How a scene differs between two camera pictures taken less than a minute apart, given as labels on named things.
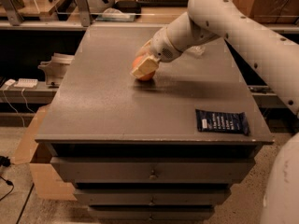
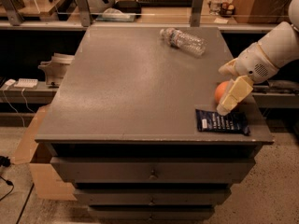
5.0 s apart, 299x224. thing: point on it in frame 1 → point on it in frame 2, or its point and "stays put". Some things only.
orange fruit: x=138 y=60 → x=219 y=91
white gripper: x=161 y=47 → x=252 y=63
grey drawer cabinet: x=162 y=149 stays put
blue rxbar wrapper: x=209 y=120 stays put
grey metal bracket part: x=56 y=69 stays put
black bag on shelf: x=130 y=7 stays put
